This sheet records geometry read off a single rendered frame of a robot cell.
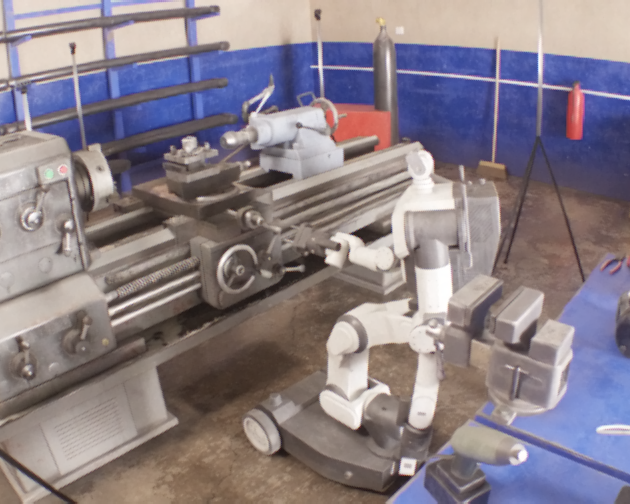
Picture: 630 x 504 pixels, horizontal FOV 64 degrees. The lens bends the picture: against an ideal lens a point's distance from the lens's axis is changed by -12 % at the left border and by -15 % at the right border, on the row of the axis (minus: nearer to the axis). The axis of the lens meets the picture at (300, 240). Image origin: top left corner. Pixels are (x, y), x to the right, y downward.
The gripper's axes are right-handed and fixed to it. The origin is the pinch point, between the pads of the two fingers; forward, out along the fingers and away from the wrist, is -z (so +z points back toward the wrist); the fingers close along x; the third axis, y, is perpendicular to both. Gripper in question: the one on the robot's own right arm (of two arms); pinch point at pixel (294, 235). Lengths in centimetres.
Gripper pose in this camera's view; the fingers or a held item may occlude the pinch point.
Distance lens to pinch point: 224.9
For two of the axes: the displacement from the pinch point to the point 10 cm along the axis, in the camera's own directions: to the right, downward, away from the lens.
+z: 7.2, 2.3, -6.6
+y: -5.7, -3.4, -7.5
